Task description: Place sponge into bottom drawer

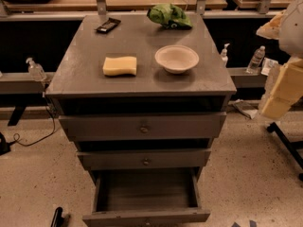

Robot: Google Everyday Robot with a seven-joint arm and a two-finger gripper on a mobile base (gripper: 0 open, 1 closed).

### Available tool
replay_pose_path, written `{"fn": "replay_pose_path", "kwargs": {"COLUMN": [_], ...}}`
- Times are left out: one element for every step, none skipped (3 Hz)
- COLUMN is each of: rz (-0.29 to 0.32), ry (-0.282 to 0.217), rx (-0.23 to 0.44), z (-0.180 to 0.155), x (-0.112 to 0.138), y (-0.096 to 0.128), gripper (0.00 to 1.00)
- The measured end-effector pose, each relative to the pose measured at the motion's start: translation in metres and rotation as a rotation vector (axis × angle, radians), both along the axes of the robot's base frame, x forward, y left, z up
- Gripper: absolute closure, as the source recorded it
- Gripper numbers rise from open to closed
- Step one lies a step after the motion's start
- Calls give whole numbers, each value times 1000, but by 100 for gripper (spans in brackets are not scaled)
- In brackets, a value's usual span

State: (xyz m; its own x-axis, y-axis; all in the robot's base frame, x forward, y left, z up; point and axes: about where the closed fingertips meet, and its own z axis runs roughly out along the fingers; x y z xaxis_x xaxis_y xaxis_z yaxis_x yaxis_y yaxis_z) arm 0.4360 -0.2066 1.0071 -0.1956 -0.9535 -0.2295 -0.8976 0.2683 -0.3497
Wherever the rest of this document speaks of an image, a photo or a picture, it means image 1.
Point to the clear plastic water bottle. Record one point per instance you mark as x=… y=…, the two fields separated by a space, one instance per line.
x=256 y=60

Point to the white pump bottle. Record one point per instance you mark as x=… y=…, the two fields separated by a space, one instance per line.
x=224 y=54

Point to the black stand leg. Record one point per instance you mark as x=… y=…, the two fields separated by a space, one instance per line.
x=292 y=147

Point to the white paper packet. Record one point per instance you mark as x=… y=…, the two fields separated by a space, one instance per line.
x=267 y=65

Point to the yellow sponge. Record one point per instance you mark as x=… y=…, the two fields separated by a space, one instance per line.
x=119 y=66

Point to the grey middle drawer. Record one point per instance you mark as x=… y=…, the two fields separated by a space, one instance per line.
x=149 y=158

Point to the grey top drawer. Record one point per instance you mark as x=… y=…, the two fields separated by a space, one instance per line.
x=111 y=127

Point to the black snack bar wrapper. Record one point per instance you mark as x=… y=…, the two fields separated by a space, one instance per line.
x=107 y=26

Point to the folded paper on floor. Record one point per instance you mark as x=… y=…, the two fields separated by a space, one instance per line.
x=245 y=108

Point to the grey open bottom drawer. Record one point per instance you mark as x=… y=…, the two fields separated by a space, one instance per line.
x=145 y=198

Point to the wooden workbench shelf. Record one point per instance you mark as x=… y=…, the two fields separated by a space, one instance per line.
x=124 y=5

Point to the black object bottom left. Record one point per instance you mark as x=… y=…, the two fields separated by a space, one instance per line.
x=60 y=220

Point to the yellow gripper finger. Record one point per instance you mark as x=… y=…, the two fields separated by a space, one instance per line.
x=283 y=88

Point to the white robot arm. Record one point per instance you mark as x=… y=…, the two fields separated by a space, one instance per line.
x=287 y=28

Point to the white bowl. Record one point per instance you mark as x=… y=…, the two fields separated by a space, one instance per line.
x=176 y=59

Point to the grey wooden drawer cabinet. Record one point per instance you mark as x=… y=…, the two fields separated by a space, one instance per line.
x=79 y=86

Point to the clear sanitizer pump bottle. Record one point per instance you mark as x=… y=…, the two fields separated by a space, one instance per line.
x=35 y=70

